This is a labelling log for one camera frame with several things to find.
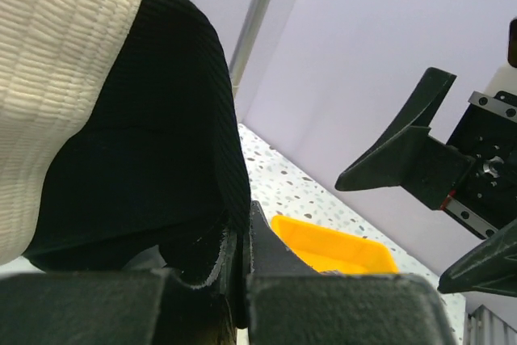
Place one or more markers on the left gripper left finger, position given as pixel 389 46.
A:
pixel 151 306

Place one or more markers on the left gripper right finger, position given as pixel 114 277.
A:
pixel 290 303

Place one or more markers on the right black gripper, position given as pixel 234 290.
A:
pixel 472 177

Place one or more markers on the plain black underwear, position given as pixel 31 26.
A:
pixel 118 132

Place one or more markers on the yellow plastic tray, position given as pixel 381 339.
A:
pixel 326 249

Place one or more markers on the right white rack pole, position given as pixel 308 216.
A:
pixel 247 37

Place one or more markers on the aluminium rail frame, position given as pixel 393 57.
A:
pixel 483 327

